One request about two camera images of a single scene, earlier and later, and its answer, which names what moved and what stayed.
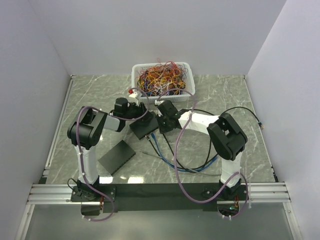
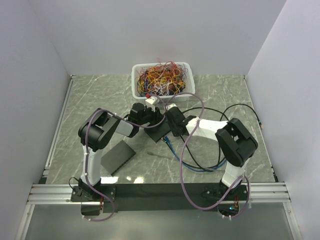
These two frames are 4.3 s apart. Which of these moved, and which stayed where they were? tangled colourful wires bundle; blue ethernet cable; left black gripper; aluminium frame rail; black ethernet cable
Moved: blue ethernet cable; black ethernet cable; left black gripper
Stayed: aluminium frame rail; tangled colourful wires bundle
